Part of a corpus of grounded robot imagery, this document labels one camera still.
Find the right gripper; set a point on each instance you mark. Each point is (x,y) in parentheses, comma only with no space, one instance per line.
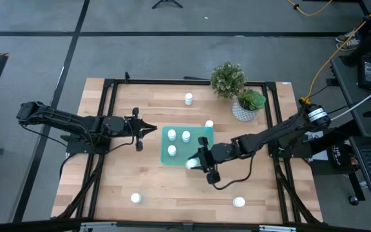
(214,154)

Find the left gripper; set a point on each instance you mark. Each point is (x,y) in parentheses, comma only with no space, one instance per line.
(134,127)

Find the white pill bottle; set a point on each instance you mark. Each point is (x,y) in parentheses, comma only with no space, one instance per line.
(186,136)
(136,198)
(209,124)
(238,201)
(172,150)
(171,134)
(191,163)
(188,98)

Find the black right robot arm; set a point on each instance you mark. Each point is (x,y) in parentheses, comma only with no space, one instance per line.
(275,132)

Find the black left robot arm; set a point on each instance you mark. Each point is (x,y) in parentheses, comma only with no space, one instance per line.
(63,119)

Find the green translucent plastic basket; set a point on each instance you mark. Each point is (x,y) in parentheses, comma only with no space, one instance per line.
(198,151)

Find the white triangle-patterned pot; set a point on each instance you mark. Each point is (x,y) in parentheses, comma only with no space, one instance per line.
(243,115)

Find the green succulent plant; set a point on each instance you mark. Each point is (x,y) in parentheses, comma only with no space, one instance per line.
(252,100)

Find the small-leaved green bush plant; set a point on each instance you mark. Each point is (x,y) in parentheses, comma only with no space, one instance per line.
(228,79)

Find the black tripod legs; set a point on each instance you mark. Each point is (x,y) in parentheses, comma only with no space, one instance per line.
(167,3)

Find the black bag with white lettering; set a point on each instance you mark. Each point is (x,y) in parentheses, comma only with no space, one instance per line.
(338,154)

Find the black rig crossbar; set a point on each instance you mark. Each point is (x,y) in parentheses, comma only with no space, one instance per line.
(27,225)

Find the black caster wheel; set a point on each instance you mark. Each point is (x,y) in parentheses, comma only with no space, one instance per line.
(353,200)

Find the black desk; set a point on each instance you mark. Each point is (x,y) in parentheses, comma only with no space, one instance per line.
(349,96)

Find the person's shoe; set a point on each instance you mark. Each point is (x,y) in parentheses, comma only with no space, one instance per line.
(349,44)
(346,36)

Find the black power brick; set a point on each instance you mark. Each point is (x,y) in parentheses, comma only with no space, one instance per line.
(369,72)

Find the black stand leg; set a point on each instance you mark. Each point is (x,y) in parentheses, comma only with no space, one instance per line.
(369,42)

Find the black aluminium table frame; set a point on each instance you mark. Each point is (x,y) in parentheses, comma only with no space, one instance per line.
(188,82)

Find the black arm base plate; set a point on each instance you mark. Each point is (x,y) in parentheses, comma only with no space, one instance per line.
(82,146)

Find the silver bracket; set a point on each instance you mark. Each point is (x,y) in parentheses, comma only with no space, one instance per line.
(277,229)
(97,227)

